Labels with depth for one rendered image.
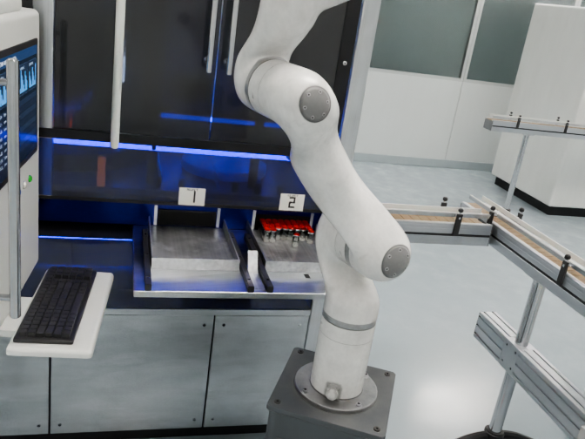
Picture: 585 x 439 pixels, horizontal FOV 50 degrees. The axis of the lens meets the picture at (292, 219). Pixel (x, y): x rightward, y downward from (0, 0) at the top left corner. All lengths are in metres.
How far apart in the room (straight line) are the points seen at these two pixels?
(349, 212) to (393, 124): 6.13
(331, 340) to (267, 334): 1.01
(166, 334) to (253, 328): 0.31
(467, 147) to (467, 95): 0.63
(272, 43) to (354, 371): 0.72
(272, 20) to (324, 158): 0.25
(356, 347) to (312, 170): 0.43
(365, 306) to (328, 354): 0.14
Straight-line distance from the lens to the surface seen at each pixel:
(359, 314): 1.32
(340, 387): 1.41
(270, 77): 1.04
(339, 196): 1.16
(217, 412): 2.50
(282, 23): 1.04
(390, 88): 7.19
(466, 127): 7.71
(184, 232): 2.14
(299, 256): 2.06
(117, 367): 2.35
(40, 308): 1.77
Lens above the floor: 1.68
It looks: 20 degrees down
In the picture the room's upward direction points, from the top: 9 degrees clockwise
